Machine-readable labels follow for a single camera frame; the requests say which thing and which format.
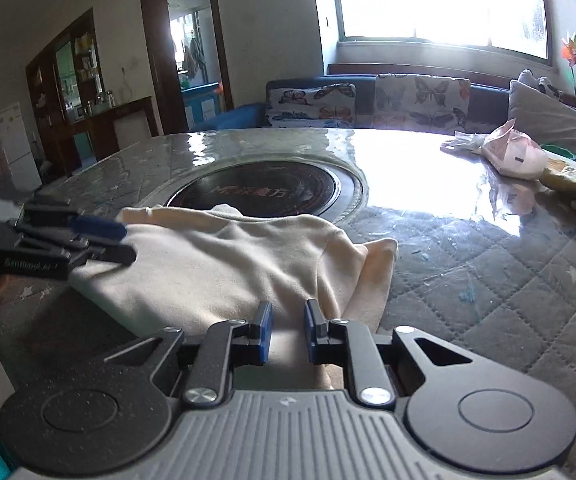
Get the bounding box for round black induction cooktop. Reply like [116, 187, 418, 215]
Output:
[165, 161, 356, 223]

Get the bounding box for dark wooden cabinet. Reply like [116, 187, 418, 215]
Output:
[25, 7, 156, 176]

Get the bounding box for colourful pinwheel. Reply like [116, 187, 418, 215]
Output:
[560, 32, 576, 106]

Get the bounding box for butterfly print cushion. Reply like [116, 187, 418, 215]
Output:
[374, 74, 471, 131]
[267, 82, 356, 128]

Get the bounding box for green plastic item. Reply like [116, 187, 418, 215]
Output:
[540, 142, 576, 161]

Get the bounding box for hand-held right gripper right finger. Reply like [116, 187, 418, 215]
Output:
[304, 300, 475, 407]

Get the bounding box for grey cushion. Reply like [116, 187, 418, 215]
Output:
[508, 79, 576, 163]

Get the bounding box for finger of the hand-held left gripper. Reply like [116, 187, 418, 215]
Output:
[18, 232, 138, 267]
[18, 200, 129, 241]

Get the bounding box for grey plush toy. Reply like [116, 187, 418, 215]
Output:
[518, 69, 566, 98]

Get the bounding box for pink plastic bag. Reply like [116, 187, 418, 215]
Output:
[482, 119, 550, 180]

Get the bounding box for blue sofa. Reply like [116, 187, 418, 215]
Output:
[195, 67, 576, 171]

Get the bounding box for blue cabinet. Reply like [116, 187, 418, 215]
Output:
[183, 82, 219, 128]

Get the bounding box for window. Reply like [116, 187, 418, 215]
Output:
[325, 0, 554, 61]

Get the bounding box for white fridge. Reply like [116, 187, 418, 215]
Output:
[0, 102, 43, 191]

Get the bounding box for wooden door frame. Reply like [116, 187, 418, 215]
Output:
[138, 0, 234, 133]

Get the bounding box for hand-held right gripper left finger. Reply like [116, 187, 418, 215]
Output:
[103, 301, 275, 408]

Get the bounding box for white gloves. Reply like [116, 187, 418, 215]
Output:
[440, 131, 491, 156]

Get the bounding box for cream sweatshirt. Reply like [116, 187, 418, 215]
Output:
[70, 204, 399, 391]

